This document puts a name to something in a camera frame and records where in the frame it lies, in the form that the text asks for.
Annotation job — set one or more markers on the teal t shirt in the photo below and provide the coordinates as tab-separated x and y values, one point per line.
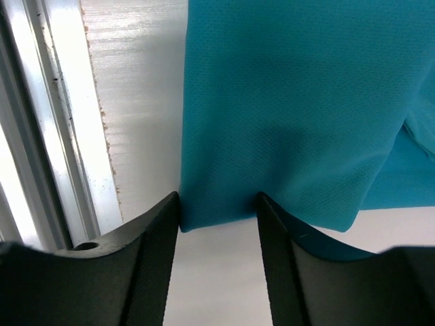
307	102

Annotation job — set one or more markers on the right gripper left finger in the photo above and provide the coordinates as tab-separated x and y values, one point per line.
120	278

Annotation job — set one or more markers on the aluminium mounting rail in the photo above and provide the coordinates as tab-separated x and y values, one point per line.
57	187

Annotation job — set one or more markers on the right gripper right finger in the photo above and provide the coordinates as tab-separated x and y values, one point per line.
314	279

